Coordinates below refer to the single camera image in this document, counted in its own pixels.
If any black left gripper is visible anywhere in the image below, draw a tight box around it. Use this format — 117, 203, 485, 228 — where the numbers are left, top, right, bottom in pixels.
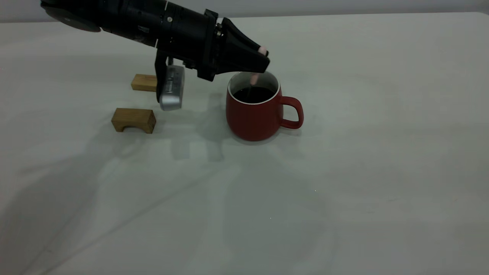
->
156, 1, 271, 82

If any arched wooden block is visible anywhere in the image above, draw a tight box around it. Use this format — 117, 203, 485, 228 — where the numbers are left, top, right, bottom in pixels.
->
111, 108, 157, 134

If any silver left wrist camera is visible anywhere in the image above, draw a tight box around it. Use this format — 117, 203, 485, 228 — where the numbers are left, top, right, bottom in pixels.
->
155, 50, 185, 112

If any flat rectangular wooden block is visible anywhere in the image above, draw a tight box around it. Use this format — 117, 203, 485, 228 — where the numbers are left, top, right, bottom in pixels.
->
131, 74, 158, 92

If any red ceramic cup with coffee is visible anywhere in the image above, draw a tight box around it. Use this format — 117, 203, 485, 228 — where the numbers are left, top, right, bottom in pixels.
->
225, 71, 304, 142

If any pink handled metal spoon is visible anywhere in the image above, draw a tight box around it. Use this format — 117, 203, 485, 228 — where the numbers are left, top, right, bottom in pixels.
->
244, 47, 268, 100

